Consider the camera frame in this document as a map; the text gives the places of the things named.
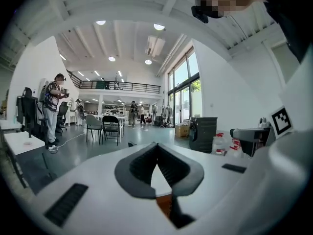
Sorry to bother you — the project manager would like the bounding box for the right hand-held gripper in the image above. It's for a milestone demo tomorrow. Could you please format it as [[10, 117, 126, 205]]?
[[229, 105, 294, 157]]

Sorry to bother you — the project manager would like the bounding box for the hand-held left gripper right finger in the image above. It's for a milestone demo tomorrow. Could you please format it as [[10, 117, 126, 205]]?
[[156, 143, 205, 196]]

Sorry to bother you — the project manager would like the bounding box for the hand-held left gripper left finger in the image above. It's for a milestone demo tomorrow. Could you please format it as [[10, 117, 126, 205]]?
[[114, 142, 157, 199]]

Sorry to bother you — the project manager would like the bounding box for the wooden sink cabinet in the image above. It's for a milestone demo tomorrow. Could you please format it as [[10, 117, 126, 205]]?
[[156, 196, 172, 217]]

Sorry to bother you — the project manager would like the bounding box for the large clear water bottle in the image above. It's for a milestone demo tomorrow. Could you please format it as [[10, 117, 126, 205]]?
[[228, 138, 246, 158], [211, 133, 229, 155]]

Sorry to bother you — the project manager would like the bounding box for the black slatted cabinet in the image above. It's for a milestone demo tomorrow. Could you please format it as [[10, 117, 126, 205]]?
[[189, 117, 218, 154]]

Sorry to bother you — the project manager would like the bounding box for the brown cardboard box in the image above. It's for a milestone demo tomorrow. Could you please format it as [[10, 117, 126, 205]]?
[[175, 125, 190, 139]]

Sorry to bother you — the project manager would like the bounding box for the black folding chair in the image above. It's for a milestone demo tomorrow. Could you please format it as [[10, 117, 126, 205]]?
[[99, 116, 121, 146]]

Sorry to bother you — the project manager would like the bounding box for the white dining table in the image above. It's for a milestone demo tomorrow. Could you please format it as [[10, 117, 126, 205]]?
[[94, 114, 128, 143]]

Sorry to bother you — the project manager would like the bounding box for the clothes rack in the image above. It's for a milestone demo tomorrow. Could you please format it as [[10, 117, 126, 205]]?
[[153, 104, 176, 128]]

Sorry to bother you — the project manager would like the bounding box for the grey padded chair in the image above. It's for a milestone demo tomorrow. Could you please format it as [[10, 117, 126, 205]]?
[[85, 114, 104, 142]]

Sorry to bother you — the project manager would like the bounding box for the glass entrance door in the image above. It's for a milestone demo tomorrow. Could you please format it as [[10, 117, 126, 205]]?
[[167, 47, 203, 127]]

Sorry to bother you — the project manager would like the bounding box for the black mezzanine railing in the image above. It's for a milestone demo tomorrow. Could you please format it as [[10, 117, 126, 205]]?
[[66, 70, 161, 94]]

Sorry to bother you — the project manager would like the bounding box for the black office chair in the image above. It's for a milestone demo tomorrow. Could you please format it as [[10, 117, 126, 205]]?
[[16, 87, 40, 138], [56, 101, 70, 134]]

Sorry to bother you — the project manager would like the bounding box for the ceiling air conditioner unit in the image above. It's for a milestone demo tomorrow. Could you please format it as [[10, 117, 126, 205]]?
[[146, 35, 166, 57]]

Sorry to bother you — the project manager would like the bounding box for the person's black shirt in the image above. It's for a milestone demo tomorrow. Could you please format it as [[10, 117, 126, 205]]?
[[251, 0, 313, 64]]

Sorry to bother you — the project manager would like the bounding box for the white floor cable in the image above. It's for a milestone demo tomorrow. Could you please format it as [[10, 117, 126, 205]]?
[[57, 131, 88, 148]]

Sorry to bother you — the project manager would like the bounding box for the black head-worn camera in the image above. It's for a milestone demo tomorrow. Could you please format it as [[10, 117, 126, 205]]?
[[190, 5, 210, 24]]

